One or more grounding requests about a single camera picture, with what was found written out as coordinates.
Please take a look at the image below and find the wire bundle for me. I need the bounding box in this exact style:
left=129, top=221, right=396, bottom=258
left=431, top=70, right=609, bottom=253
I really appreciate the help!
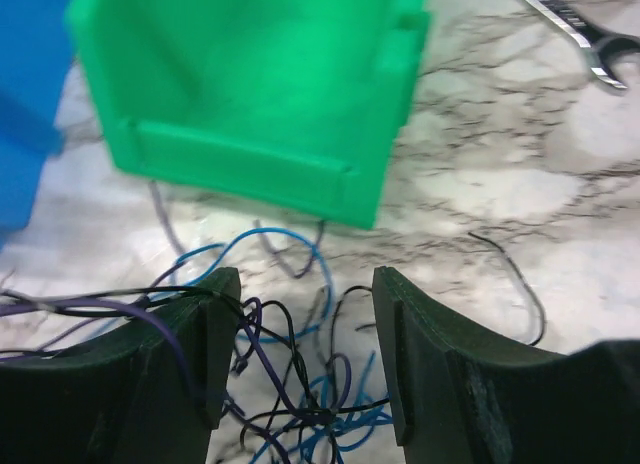
left=0, top=178, right=546, bottom=464

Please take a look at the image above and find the green bin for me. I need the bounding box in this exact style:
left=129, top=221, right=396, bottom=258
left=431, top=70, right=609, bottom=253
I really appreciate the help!
left=66, top=0, right=430, bottom=229

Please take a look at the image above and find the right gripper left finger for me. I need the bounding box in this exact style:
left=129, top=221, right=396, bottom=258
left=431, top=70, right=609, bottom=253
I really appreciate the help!
left=1, top=296, right=238, bottom=463

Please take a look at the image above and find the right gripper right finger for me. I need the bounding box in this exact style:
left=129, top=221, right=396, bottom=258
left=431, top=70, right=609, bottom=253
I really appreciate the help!
left=372, top=267, right=639, bottom=463

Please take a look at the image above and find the open-end wrench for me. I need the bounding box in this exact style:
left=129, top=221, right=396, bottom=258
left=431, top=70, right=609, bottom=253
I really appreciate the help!
left=523, top=0, right=639, bottom=92

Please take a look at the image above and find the near blue bin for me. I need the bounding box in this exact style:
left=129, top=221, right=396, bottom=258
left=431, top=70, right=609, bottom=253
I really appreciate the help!
left=1, top=0, right=72, bottom=242

